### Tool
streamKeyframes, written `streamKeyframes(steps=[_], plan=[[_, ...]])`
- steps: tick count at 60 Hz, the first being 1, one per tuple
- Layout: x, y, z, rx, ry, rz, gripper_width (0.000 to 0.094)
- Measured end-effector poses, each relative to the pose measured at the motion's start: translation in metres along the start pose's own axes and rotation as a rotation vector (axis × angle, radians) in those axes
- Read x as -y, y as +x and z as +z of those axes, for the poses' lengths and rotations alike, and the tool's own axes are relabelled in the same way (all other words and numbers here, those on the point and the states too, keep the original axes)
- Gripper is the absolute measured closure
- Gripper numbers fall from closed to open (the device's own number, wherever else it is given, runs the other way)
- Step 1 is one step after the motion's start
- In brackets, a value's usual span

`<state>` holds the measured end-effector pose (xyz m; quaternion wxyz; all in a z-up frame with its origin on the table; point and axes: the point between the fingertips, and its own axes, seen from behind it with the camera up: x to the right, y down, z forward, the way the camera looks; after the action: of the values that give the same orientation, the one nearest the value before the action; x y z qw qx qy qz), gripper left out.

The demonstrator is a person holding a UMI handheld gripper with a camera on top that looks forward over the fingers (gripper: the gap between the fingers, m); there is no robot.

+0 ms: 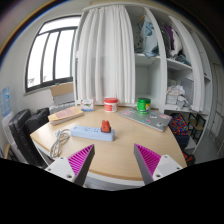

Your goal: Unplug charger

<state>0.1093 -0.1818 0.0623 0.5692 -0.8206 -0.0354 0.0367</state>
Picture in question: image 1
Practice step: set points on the white curtain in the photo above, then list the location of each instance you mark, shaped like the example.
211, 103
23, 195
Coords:
106, 53

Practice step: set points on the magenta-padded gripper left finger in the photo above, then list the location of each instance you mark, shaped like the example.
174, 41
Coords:
80, 160

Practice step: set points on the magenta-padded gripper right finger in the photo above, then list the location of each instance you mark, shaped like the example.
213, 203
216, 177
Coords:
149, 160

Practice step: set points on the green canister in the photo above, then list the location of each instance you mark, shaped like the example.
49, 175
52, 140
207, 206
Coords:
144, 106

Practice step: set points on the blue water jug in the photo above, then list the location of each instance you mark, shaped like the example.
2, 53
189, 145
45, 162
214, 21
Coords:
5, 101

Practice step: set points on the white ribbed heater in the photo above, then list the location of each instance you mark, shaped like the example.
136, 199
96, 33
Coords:
61, 107

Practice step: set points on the white shelf unit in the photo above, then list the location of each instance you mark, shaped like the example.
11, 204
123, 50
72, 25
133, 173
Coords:
163, 73

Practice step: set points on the tan book with pink cover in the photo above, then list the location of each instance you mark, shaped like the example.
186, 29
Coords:
65, 115

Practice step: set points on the white jar with red lid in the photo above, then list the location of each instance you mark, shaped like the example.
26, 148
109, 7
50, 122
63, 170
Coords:
111, 105

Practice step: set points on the grey laptop with stickers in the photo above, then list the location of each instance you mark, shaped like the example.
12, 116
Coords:
146, 119

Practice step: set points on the colourful patterned bag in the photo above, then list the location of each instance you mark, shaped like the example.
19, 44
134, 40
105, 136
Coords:
178, 125

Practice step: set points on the cardboard box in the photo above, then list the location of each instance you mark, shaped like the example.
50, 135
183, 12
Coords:
62, 92

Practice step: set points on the light blue power strip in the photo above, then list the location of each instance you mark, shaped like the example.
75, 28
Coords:
86, 132

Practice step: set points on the red charger block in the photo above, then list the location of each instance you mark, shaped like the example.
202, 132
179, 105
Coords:
106, 127

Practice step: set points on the small white printed box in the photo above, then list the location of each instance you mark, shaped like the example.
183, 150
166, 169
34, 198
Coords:
87, 105

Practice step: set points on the wooden stool with black frame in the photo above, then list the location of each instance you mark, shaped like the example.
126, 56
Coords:
196, 125

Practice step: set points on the black-framed window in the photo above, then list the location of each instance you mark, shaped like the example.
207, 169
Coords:
50, 56

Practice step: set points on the black chair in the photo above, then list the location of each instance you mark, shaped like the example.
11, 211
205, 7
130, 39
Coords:
23, 136

